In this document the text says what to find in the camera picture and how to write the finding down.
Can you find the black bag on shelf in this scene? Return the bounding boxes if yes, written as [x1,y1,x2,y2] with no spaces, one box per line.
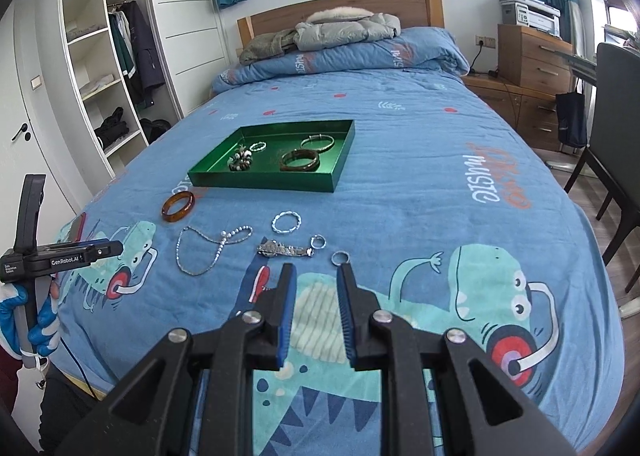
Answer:
[95,107,130,149]

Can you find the thin silver bangle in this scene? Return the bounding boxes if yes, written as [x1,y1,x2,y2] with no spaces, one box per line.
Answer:
[300,134,335,153]

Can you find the green tray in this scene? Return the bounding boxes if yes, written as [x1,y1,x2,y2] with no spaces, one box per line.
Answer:
[187,119,356,194]

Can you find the white printer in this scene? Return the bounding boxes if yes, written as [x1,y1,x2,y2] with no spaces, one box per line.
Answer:
[499,0,562,34]

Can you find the silver bead necklace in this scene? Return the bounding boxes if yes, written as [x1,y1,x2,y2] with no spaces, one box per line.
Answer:
[175,225,251,277]

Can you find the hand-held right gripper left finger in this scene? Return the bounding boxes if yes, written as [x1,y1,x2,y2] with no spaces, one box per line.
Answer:
[52,263,297,456]

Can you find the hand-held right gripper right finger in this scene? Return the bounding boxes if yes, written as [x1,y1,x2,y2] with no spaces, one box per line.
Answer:
[336,264,581,456]

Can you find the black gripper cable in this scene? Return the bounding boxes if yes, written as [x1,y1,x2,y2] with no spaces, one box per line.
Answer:
[57,333,98,399]

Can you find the red flat object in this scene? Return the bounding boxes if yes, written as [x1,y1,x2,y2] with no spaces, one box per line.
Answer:
[65,212,87,244]

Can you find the hanging dark clothes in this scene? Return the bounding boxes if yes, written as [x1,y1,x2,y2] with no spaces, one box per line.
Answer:
[107,0,166,109]

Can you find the black power cable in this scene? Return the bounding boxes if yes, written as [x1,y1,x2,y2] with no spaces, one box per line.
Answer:
[469,44,503,77]

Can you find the black bundle in wardrobe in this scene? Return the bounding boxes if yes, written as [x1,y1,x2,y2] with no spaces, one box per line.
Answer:
[140,118,171,144]

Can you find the dark beaded bracelet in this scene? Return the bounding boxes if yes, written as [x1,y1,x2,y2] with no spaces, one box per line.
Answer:
[228,143,252,171]

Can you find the wooden drawer chest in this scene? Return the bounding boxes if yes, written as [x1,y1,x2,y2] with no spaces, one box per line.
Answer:
[497,24,583,96]

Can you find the white door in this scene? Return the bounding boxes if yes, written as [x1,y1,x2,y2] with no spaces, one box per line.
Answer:
[0,0,108,257]

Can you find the olive jacket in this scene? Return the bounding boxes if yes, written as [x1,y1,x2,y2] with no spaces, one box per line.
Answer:
[239,30,301,65]

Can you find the twisted silver bracelet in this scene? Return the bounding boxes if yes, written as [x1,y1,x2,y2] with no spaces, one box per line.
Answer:
[272,211,302,235]

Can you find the white wardrobe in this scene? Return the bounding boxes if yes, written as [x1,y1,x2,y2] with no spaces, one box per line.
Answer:
[60,0,226,171]

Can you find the folded light clothes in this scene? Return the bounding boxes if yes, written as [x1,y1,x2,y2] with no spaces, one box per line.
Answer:
[82,76,121,96]

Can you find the grey chair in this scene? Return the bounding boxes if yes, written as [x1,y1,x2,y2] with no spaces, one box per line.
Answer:
[565,42,640,267]

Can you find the person's left hand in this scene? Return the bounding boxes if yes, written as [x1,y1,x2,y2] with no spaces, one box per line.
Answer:
[0,281,62,362]

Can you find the grey puffer jacket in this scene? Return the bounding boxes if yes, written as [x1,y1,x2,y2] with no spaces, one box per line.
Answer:
[294,6,401,52]

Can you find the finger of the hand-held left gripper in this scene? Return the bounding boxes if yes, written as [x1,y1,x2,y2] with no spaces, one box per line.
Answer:
[92,240,124,263]

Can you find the black hanging bag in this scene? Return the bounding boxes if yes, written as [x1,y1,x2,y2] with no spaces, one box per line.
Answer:
[555,92,588,149]

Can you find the dark brown bangle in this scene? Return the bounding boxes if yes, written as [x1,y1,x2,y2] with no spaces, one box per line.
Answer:
[279,149,321,173]

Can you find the low wooden cabinet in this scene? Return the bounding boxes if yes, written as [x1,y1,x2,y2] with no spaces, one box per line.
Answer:
[460,73,566,151]

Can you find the blue dinosaur bedspread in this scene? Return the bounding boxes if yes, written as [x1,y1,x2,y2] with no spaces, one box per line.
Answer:
[47,78,626,456]

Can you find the amber bangle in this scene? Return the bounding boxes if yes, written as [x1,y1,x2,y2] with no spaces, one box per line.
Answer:
[161,191,195,224]

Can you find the wooden headboard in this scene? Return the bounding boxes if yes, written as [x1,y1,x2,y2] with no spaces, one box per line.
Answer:
[236,0,445,51]

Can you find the folded blue quilt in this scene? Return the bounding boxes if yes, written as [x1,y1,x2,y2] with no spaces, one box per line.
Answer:
[210,26,471,96]

